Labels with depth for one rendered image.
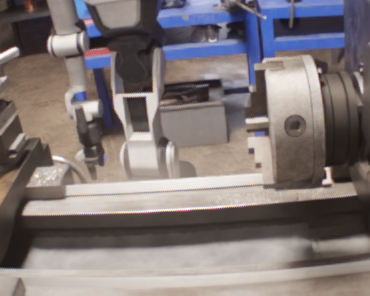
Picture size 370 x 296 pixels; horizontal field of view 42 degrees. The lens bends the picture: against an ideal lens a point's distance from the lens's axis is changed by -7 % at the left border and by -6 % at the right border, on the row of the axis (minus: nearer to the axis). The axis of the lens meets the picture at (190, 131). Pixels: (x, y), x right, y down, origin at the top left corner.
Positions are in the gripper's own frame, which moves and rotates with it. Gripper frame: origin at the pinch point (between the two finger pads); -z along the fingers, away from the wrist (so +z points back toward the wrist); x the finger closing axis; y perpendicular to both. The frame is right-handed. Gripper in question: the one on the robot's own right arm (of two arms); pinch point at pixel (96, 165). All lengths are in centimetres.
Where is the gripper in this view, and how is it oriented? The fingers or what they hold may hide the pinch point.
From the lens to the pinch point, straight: 193.7
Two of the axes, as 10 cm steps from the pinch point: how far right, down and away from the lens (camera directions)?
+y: 9.9, -0.6, -1.6
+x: -1.2, 4.2, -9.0
